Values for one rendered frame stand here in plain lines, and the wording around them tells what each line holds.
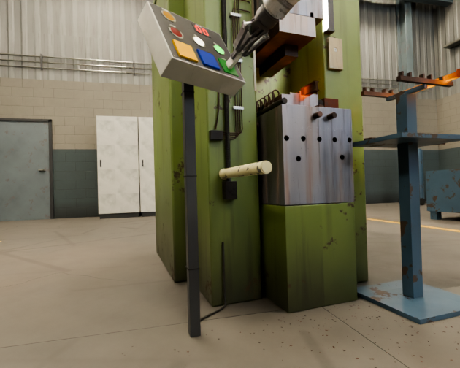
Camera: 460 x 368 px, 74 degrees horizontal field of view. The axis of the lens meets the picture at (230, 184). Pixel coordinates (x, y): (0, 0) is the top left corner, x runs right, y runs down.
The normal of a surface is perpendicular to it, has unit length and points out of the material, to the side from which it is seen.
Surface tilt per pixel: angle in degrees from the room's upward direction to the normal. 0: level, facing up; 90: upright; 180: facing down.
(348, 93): 90
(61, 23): 90
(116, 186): 90
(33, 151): 90
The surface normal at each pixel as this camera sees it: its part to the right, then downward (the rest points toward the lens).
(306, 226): 0.34, -0.02
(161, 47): -0.71, 0.01
